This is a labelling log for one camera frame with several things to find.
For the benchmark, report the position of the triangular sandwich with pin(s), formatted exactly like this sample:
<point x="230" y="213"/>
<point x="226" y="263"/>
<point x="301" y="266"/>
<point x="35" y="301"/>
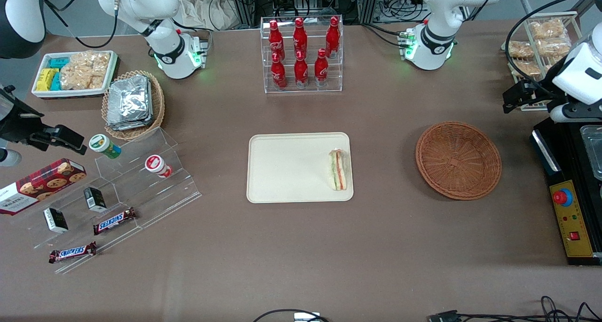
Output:
<point x="339" y="171"/>

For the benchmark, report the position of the brown Snickers bar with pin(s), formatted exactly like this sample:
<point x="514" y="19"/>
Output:
<point x="73" y="252"/>
<point x="114" y="221"/>

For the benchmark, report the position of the red emergency stop button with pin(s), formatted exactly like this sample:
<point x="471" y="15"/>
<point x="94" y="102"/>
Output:
<point x="562" y="197"/>

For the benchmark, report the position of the clear acrylic bottle rack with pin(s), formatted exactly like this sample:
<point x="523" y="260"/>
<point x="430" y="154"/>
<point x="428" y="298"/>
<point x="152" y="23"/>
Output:
<point x="310" y="90"/>

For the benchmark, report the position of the black appliance with yellow panel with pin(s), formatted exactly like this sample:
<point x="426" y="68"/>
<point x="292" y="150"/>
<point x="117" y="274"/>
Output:
<point x="564" y="148"/>

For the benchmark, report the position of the beige rectangular serving tray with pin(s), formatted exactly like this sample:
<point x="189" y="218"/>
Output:
<point x="291" y="169"/>

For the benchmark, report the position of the teal snack packet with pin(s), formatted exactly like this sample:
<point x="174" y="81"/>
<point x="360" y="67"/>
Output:
<point x="56" y="82"/>
<point x="59" y="62"/>

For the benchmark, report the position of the steel pan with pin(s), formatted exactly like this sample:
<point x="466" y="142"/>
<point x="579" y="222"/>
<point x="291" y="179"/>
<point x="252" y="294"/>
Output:
<point x="593" y="148"/>

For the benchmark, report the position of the red cola bottle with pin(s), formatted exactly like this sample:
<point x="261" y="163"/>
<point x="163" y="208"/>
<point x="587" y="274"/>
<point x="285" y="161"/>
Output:
<point x="301" y="73"/>
<point x="300" y="40"/>
<point x="321" y="70"/>
<point x="275" y="42"/>
<point x="333" y="39"/>
<point x="278" y="75"/>

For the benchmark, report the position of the silver foil packet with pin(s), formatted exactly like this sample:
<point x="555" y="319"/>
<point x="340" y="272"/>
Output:
<point x="131" y="126"/>
<point x="129" y="98"/>

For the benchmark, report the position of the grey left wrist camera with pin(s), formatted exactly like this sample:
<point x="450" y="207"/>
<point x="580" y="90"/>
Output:
<point x="574" y="112"/>

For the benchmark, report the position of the small black box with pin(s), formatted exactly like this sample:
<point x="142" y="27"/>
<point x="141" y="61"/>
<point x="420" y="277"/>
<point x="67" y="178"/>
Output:
<point x="55" y="220"/>
<point x="95" y="200"/>

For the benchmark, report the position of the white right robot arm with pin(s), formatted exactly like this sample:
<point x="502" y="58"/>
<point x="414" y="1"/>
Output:
<point x="155" y="11"/>

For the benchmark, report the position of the oval wicker basket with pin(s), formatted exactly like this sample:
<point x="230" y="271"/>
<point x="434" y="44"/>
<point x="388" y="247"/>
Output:
<point x="157" y="106"/>

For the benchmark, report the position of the white rectangular snack tray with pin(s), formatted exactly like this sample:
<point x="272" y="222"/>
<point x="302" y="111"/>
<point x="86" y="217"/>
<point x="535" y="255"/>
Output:
<point x="70" y="93"/>

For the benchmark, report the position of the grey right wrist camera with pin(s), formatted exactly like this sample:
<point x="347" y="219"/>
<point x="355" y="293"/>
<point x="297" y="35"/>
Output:
<point x="8" y="157"/>

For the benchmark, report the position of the red lidded snack cup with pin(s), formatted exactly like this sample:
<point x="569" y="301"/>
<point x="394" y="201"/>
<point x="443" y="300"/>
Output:
<point x="156" y="164"/>

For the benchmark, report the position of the small white device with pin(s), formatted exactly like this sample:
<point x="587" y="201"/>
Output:
<point x="306" y="317"/>

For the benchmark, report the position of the red tartan cookie box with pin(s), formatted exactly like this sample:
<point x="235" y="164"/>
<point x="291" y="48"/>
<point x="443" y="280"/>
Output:
<point x="42" y="185"/>

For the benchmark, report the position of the round brown wicker basket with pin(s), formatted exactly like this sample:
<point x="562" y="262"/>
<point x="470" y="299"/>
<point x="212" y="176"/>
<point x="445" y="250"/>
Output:
<point x="458" y="162"/>

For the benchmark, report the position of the clear bag of crackers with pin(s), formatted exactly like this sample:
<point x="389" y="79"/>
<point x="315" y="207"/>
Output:
<point x="524" y="68"/>
<point x="554" y="47"/>
<point x="548" y="29"/>
<point x="519" y="50"/>

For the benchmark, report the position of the clear acrylic step display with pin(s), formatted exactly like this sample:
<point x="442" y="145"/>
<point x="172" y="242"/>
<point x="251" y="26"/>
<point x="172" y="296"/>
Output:
<point x="141" y="195"/>

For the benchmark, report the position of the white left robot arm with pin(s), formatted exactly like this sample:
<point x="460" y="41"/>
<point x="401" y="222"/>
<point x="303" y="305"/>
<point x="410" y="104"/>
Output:
<point x="442" y="11"/>

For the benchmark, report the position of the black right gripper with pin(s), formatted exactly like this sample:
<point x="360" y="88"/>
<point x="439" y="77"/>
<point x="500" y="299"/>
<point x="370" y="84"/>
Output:
<point x="15" y="122"/>

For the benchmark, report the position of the clear rice cracker bag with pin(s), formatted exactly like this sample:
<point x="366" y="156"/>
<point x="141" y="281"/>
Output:
<point x="77" y="80"/>
<point x="94" y="61"/>

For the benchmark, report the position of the yellow snack packet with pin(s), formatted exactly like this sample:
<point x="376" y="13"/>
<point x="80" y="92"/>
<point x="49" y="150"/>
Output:
<point x="45" y="79"/>

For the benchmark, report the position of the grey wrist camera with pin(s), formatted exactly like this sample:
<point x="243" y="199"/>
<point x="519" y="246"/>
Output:
<point x="8" y="157"/>
<point x="574" y="112"/>

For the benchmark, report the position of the crumpled beige cloth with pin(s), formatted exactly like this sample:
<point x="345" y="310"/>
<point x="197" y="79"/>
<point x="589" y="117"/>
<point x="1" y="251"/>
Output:
<point x="207" y="7"/>

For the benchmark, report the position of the green lidded snack cup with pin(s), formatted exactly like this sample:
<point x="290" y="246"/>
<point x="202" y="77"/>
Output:
<point x="102" y="144"/>

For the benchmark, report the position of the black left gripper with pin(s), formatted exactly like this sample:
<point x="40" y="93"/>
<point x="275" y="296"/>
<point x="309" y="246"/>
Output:
<point x="545" y="90"/>

